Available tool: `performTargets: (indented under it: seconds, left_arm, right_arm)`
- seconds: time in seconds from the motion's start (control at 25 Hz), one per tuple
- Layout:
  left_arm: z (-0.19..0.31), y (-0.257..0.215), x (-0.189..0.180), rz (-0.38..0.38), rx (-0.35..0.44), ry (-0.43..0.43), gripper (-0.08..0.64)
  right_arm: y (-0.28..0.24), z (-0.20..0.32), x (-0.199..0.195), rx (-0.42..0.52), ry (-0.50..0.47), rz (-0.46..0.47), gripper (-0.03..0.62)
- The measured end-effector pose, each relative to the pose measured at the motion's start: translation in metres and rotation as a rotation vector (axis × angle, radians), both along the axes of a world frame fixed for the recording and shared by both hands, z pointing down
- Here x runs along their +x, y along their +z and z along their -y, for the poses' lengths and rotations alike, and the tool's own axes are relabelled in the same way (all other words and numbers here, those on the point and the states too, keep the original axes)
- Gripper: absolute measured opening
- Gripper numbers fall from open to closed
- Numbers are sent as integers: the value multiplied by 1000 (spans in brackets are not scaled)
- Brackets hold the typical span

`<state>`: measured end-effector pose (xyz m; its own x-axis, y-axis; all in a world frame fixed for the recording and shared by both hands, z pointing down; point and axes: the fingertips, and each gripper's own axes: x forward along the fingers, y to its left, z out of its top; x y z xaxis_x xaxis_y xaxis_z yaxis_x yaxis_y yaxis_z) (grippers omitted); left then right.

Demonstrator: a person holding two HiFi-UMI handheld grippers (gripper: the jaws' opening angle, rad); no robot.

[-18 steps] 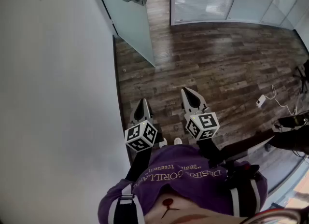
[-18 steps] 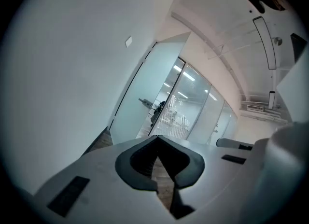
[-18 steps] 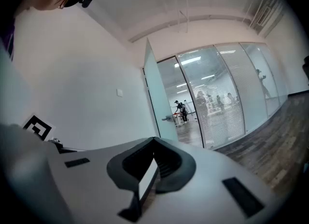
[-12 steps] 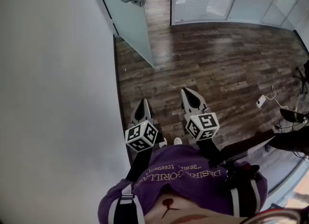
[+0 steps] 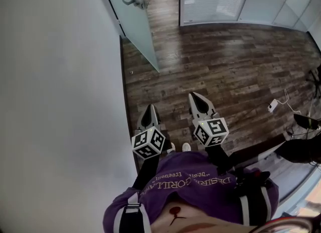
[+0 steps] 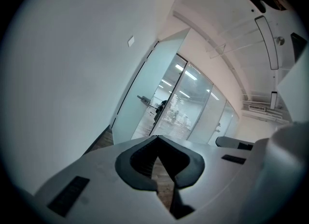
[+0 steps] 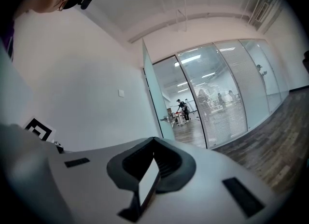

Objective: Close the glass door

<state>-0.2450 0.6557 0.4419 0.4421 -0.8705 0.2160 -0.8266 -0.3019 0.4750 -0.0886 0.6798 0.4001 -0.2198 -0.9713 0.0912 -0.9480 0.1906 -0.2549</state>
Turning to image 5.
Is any white power strip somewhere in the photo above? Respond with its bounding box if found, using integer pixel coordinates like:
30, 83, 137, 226
266, 99, 279, 113

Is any frosted glass door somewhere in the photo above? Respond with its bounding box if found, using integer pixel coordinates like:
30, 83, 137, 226
99, 0, 161, 73

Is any black white-striped shoulder strap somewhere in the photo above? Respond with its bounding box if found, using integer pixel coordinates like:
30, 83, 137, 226
113, 191, 151, 233
234, 168, 273, 225

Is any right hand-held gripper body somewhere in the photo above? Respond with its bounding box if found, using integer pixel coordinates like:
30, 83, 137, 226
191, 111, 230, 148

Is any person's purple shirt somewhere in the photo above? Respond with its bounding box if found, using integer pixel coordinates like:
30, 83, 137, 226
102, 150, 279, 233

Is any black tripod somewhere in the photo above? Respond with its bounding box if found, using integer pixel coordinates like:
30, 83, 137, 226
307, 63, 321, 90

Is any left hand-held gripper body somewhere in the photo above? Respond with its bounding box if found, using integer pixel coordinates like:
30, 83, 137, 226
131, 123, 167, 160

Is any white cable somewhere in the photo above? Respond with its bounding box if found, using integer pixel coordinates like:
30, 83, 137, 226
276, 88, 302, 115

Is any glass partition wall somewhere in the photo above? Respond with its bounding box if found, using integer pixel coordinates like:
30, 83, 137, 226
237, 0, 321, 32

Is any black device with cables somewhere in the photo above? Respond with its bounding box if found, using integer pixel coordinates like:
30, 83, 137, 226
285, 112, 321, 138

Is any metal door handle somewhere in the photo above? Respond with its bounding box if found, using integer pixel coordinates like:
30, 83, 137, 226
122, 0, 149, 10

